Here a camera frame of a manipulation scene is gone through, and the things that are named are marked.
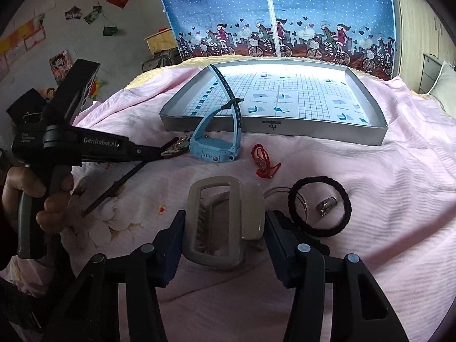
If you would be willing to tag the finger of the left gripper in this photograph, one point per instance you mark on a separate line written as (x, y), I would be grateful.
(111, 192)
(137, 152)

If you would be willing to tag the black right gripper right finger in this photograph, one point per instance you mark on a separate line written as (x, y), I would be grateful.
(360, 309)

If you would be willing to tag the beige plastic hair claw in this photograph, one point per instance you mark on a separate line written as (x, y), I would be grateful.
(222, 215)

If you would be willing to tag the person's left hand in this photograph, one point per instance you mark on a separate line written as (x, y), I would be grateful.
(20, 181)

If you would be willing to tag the sparkly crystal brooch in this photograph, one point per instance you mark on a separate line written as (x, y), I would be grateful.
(180, 147)

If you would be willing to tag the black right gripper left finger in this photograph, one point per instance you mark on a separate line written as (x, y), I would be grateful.
(150, 266)

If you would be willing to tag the blue fabric wardrobe cover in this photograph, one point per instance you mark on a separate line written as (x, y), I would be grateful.
(356, 33)

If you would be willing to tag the green hanging wall pouch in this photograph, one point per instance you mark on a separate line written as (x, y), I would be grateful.
(110, 30)

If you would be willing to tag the dark suitcase bag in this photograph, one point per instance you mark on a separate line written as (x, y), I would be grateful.
(162, 59)

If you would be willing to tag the pink bed sheet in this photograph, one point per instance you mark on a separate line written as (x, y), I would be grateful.
(402, 226)

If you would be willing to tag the wooden wardrobe cabinet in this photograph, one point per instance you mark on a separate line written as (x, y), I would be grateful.
(419, 30)

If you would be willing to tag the grey shallow tray box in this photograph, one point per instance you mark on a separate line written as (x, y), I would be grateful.
(287, 97)

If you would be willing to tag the white pillow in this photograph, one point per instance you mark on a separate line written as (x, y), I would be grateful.
(444, 89)

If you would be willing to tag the wall certificates cluster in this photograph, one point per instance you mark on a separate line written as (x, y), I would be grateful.
(22, 34)

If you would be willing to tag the cartoon anime wall poster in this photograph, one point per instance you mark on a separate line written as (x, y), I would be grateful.
(60, 65)

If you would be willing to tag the grey bedside drawer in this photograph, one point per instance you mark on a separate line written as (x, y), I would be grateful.
(430, 71)

